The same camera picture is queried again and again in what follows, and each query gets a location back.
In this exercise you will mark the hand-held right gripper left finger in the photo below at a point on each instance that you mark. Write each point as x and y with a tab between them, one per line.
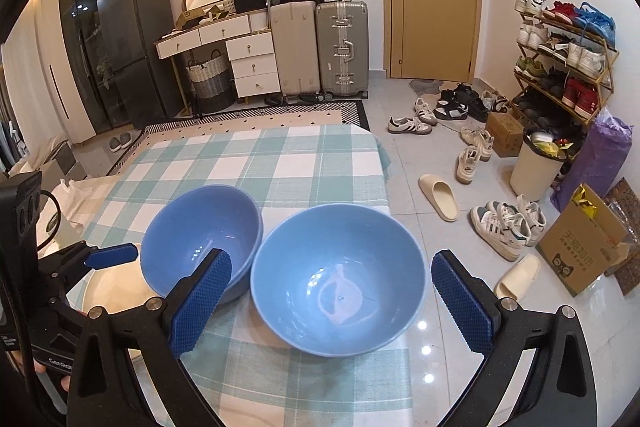
200	302

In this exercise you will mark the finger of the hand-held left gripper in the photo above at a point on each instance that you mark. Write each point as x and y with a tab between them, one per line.
112	255

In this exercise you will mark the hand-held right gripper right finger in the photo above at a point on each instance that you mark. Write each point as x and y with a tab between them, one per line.
460	302

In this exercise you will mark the cream plate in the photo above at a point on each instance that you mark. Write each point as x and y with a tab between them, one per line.
117	284

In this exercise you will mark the light blue bowl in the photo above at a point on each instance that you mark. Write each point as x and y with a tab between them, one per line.
340	257

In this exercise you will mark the person's left hand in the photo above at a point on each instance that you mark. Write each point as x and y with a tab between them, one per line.
15	362

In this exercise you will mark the white plastic bag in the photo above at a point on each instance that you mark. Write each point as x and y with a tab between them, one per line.
67	189

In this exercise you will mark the beige slide sandal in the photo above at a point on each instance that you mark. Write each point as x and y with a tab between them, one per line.
517	277
440	197

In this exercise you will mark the grey storage box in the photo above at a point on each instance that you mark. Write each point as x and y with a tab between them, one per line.
65	159

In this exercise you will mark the hanging clothes group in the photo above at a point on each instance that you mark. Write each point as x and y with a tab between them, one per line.
10	142

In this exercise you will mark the white green sneaker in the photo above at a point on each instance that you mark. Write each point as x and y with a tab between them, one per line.
525	217
495	232

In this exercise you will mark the grey slipper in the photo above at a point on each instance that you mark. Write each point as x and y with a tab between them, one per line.
126	139
114	144

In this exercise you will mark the white curtain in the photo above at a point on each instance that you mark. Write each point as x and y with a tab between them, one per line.
20	97

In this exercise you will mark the cat print cardboard box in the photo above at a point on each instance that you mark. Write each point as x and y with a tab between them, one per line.
575	247

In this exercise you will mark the cream trash bin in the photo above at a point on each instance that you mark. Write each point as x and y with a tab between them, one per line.
532	172

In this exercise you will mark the teal checked tablecloth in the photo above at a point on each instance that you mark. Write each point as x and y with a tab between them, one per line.
300	167

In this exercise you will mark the black glass-door cabinet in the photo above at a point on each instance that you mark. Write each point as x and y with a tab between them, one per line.
80	57

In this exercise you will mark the small brown cardboard box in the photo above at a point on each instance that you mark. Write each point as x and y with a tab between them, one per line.
505	134

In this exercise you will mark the white wardrobe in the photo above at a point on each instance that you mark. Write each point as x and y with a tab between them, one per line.
50	32

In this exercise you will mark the scattered sneakers group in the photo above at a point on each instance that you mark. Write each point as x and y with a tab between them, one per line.
455	107

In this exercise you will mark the dark grey fridge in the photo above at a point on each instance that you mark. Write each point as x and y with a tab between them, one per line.
135	57

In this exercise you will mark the woven laundry basket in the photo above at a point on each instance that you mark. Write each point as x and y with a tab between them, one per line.
207	82

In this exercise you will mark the purple bag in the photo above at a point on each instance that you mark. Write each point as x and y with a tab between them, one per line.
600	157

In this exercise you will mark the grey door mat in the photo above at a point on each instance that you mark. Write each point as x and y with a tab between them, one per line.
425	86

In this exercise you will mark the white vanity desk with drawers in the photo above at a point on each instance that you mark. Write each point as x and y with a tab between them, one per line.
252	67

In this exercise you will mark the rows of assorted shoes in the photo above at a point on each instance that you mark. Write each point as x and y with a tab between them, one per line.
580	94

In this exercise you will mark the open flat cardboard box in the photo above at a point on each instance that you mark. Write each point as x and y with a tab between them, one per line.
187	18

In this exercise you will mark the beige suitcase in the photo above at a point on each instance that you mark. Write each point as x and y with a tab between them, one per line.
295	47

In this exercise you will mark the white ribbed basket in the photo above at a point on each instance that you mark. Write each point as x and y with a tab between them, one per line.
225	6

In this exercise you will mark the silver suitcase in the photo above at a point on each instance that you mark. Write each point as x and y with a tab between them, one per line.
330	52

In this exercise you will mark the wooden shoe rack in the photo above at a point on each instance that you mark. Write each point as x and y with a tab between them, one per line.
550	26

